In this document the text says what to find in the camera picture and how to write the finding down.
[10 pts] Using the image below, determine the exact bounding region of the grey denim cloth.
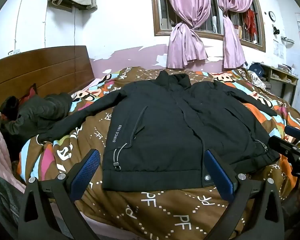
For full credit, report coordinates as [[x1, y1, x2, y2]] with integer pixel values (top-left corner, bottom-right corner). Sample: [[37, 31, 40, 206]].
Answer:
[[0, 172, 25, 240]]

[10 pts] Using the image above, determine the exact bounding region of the floral cloth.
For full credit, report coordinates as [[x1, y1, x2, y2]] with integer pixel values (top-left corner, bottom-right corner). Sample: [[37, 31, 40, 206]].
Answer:
[[250, 71, 273, 90]]

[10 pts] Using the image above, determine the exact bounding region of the dark blue cap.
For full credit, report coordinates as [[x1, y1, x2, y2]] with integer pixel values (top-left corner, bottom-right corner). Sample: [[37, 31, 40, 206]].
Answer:
[[247, 62, 264, 77]]

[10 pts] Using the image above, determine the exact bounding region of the wooden wall shelf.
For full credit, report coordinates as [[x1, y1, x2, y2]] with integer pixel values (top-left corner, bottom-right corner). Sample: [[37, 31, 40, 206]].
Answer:
[[48, 0, 86, 12]]

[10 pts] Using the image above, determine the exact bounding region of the wooden desk shelf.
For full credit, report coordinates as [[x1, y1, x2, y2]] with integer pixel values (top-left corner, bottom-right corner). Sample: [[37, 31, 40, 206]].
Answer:
[[253, 62, 299, 105]]

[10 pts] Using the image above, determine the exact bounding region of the black jacket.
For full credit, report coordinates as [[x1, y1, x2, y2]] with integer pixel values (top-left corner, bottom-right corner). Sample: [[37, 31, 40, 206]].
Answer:
[[37, 70, 281, 191]]

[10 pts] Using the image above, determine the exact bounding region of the dark cloth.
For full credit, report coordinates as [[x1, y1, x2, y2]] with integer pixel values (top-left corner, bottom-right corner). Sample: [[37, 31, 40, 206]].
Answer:
[[0, 95, 21, 128]]

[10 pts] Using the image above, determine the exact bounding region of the dark wall cable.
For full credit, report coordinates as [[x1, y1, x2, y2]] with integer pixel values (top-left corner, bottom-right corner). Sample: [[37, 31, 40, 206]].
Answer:
[[73, 7, 78, 47]]

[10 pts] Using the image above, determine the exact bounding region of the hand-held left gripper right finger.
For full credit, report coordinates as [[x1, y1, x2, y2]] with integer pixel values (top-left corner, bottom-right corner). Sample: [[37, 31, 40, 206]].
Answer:
[[202, 149, 286, 240]]

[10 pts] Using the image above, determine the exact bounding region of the dark green jacket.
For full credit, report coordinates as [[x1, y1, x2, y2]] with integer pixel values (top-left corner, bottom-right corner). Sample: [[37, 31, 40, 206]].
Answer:
[[5, 92, 73, 137]]

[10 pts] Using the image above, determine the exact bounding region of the pink curtain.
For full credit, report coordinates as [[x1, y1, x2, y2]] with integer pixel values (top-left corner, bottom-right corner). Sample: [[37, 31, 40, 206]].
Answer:
[[162, 0, 224, 69], [214, 0, 256, 69]]

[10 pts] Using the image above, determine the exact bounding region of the white wall paper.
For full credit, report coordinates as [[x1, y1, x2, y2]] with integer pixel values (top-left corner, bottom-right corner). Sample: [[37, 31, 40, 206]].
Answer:
[[273, 39, 286, 58]]

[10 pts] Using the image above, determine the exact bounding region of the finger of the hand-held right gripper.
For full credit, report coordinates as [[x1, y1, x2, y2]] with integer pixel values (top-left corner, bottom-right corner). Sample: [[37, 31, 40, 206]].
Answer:
[[284, 125, 300, 139], [268, 134, 300, 156]]

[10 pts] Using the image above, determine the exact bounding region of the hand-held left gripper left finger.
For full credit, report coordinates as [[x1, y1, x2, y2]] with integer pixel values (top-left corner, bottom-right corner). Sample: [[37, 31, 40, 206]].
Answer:
[[18, 149, 101, 240]]

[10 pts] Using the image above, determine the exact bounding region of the red hanging garment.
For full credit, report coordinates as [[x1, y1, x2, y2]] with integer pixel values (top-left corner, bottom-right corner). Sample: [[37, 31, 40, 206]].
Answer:
[[242, 7, 258, 37]]

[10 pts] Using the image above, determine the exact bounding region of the brown printed blanket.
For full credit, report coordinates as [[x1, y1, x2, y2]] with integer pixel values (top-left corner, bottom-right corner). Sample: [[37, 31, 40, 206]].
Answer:
[[17, 66, 300, 240]]

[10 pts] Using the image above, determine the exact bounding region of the wooden headboard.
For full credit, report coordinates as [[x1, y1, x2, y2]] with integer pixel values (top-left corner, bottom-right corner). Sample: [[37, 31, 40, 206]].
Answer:
[[0, 45, 95, 110]]

